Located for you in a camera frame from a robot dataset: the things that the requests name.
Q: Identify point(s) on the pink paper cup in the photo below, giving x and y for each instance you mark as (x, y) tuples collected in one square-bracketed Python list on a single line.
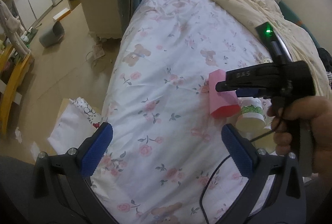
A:
[(221, 104)]

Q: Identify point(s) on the yellow wooden rack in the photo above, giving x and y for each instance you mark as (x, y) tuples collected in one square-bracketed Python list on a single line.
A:
[(9, 93)]

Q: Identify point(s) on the cream quilted blanket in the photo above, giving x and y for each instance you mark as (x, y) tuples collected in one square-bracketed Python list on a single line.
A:
[(252, 13)]

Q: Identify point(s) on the grey waste bin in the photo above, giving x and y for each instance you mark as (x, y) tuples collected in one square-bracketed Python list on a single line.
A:
[(52, 35)]

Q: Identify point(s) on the white patterned bag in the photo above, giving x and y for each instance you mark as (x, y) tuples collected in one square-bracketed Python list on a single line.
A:
[(75, 122)]

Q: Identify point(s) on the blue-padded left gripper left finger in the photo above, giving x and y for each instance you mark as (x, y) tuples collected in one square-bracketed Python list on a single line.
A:
[(62, 187)]

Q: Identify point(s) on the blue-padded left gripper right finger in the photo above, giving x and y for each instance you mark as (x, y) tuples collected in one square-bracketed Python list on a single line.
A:
[(274, 192)]

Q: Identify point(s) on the floral white bed sheet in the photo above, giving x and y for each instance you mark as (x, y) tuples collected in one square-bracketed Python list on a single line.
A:
[(167, 162)]

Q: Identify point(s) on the person's right hand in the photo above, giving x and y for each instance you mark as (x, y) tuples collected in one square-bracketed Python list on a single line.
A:
[(316, 110)]

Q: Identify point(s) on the white paper cup green leaves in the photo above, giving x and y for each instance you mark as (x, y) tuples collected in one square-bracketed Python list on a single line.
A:
[(266, 142)]

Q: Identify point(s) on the green-banded white paper cup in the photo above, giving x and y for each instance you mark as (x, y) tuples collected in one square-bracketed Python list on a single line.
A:
[(251, 118)]

